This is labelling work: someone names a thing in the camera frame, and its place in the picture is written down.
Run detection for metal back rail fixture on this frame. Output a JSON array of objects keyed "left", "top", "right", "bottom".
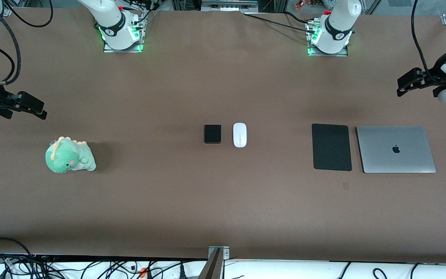
[{"left": 201, "top": 0, "right": 259, "bottom": 12}]

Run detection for short black table cable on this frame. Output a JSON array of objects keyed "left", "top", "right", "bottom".
[{"left": 283, "top": 11, "right": 312, "bottom": 25}]

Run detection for silver laptop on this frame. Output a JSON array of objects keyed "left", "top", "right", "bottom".
[{"left": 355, "top": 125, "right": 437, "bottom": 174}]

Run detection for black mouse pad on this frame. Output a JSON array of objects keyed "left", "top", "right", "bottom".
[{"left": 311, "top": 123, "right": 353, "bottom": 172}]

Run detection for long black table cable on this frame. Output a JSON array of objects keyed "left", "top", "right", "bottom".
[{"left": 243, "top": 14, "right": 317, "bottom": 35}]

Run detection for green dinosaur plush toy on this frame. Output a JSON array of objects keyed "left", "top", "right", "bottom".
[{"left": 45, "top": 136, "right": 97, "bottom": 174}]

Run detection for aluminium support beam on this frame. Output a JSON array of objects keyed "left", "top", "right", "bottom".
[{"left": 198, "top": 249, "right": 224, "bottom": 279}]

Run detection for black looped cable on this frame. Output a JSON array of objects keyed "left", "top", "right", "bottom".
[{"left": 0, "top": 237, "right": 32, "bottom": 258}]

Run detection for black phone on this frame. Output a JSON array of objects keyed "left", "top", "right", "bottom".
[{"left": 204, "top": 124, "right": 222, "bottom": 144}]

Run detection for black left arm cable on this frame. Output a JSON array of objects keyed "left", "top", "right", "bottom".
[{"left": 411, "top": 0, "right": 431, "bottom": 75}]

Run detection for white computer mouse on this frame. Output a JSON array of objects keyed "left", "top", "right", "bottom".
[{"left": 233, "top": 122, "right": 247, "bottom": 148}]

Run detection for metal table edge bracket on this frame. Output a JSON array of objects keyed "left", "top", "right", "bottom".
[{"left": 208, "top": 246, "right": 230, "bottom": 259}]

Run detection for tangled black floor cables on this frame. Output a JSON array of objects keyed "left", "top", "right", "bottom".
[{"left": 0, "top": 252, "right": 208, "bottom": 279}]

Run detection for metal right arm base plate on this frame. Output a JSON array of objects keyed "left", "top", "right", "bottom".
[{"left": 103, "top": 37, "right": 144, "bottom": 53}]

